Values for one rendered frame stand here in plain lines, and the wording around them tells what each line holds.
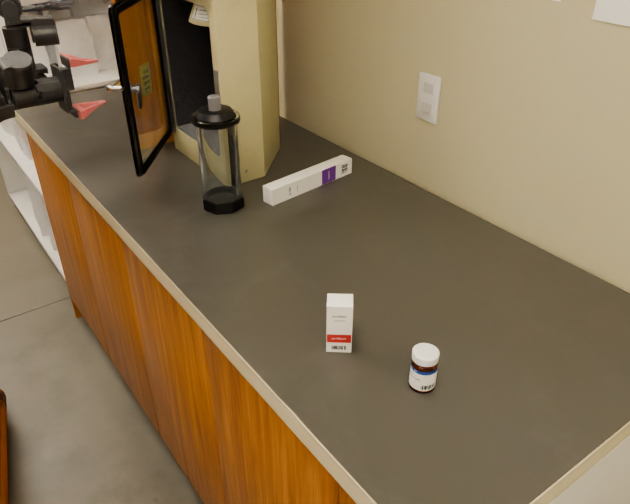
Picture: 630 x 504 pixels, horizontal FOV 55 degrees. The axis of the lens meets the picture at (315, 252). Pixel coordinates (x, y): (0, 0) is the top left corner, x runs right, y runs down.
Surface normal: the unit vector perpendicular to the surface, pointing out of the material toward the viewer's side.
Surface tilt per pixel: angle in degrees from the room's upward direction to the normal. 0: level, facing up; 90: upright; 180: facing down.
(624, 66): 90
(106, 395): 0
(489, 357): 0
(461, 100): 90
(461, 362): 0
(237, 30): 90
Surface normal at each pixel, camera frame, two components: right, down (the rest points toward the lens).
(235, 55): 0.59, 0.43
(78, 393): 0.00, -0.84
